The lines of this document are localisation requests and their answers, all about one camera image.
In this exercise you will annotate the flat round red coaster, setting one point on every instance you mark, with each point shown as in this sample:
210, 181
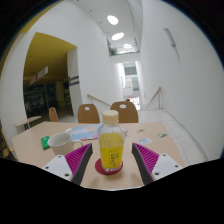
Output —
98, 167

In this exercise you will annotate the wooden stair handrail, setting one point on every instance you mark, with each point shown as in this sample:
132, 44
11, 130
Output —
98, 99
155, 95

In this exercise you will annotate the black pillar sign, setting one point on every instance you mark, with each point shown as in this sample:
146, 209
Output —
74, 81

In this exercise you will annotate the rectangular colourful sticker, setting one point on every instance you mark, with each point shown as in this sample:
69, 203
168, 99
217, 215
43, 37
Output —
162, 135

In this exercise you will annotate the cream ceramic mug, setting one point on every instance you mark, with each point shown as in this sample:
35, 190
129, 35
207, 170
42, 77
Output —
61, 143

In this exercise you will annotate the light blue printed sheet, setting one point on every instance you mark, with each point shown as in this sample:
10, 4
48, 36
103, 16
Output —
83, 131

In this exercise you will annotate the pale blue round sticker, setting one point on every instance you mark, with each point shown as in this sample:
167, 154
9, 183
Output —
145, 140

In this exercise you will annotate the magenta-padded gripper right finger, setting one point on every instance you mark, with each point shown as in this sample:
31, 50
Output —
150, 160

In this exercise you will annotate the round ceiling lights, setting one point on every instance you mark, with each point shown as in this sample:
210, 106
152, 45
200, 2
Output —
112, 20

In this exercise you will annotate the yellow drink bottle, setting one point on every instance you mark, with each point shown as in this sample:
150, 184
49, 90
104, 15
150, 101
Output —
111, 150

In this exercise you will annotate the green potted plant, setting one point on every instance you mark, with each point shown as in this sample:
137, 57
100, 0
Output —
112, 50

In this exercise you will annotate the green box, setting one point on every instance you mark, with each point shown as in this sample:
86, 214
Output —
45, 142

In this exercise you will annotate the wooden side table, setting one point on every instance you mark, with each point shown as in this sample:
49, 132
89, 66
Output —
28, 120

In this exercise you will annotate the small white card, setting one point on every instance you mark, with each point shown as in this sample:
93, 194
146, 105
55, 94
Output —
68, 130

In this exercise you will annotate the dark shop shelf unit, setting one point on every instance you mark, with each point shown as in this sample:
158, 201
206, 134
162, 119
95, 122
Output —
40, 98

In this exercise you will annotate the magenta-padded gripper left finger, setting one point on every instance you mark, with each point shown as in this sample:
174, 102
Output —
75, 160

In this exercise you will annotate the small round sticker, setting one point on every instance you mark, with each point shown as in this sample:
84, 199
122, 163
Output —
140, 131

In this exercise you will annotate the hanging white sign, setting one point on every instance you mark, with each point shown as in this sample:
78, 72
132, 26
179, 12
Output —
39, 75

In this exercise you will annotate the wooden chair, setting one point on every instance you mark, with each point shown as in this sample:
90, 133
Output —
88, 116
53, 115
128, 115

